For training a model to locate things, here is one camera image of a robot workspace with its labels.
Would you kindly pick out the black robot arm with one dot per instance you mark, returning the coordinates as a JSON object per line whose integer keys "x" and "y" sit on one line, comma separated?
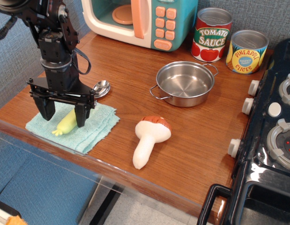
{"x": 49, "y": 23}

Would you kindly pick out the small steel pot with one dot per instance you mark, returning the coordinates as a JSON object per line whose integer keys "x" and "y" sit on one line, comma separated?
{"x": 184, "y": 83}

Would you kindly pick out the black toy stove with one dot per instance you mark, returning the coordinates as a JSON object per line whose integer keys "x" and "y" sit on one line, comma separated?
{"x": 260, "y": 190}

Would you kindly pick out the tomato sauce can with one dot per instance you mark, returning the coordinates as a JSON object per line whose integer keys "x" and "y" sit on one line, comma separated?
{"x": 212, "y": 29}

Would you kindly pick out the plush mushroom toy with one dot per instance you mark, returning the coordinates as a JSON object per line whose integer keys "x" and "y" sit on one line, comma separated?
{"x": 150, "y": 130}

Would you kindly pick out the toy microwave teal and white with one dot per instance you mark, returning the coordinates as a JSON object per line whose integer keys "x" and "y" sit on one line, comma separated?
{"x": 157, "y": 24}

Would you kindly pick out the pineapple slices can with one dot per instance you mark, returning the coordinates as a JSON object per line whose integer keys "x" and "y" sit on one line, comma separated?
{"x": 246, "y": 51}

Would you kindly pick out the spoon with yellow handle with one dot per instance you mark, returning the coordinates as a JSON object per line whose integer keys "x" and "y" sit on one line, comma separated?
{"x": 68, "y": 123}

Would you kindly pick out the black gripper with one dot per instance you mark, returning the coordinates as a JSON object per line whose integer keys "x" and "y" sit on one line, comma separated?
{"x": 62, "y": 84}

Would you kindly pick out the light blue cloth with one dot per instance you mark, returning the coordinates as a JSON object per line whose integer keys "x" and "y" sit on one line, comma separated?
{"x": 99, "y": 124}

